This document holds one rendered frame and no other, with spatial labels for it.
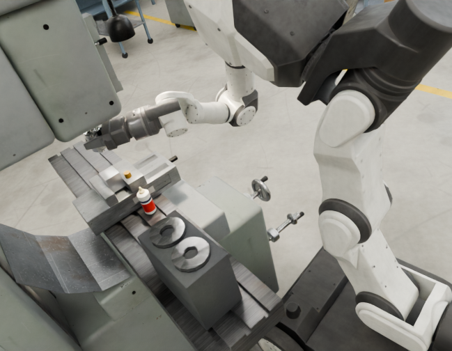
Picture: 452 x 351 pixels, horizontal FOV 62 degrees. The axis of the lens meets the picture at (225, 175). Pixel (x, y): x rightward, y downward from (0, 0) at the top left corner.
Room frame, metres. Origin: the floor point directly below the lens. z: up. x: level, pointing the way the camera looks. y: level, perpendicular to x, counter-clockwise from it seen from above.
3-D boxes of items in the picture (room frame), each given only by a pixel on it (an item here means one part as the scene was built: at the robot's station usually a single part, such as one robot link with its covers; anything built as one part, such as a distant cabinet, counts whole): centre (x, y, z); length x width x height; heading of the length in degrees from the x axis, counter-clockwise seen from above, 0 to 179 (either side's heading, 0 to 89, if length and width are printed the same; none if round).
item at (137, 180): (1.07, 0.32, 1.01); 0.15 x 0.06 x 0.04; 29
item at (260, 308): (1.00, 0.35, 0.88); 1.24 x 0.23 x 0.08; 29
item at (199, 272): (0.61, 0.15, 1.02); 0.22 x 0.12 x 0.20; 30
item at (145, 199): (0.96, 0.28, 0.98); 0.04 x 0.04 x 0.11
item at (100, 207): (1.06, 0.35, 0.98); 0.35 x 0.15 x 0.11; 119
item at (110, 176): (1.05, 0.37, 1.03); 0.06 x 0.05 x 0.06; 29
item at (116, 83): (1.03, 0.24, 1.45); 0.04 x 0.04 x 0.21; 29
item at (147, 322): (0.99, 0.31, 0.42); 0.81 x 0.32 x 0.60; 119
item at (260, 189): (1.22, -0.10, 0.62); 0.16 x 0.12 x 0.12; 119
